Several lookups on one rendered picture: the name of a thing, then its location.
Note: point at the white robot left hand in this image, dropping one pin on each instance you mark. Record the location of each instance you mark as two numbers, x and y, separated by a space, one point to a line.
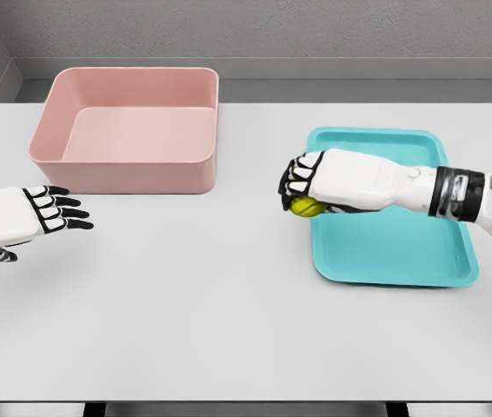
7 217

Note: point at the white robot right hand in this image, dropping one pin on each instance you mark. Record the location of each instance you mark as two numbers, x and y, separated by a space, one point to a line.
350 180

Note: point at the yellow-green tennis ball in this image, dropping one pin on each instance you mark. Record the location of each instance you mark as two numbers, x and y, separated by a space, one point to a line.
307 207

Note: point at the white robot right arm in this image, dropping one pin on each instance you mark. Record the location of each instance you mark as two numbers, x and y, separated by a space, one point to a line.
454 191

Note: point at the blue rectangular tray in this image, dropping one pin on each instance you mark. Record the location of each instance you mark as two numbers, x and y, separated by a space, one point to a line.
394 247

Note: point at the pink rectangular basket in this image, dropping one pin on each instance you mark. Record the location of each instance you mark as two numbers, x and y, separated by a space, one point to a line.
141 134

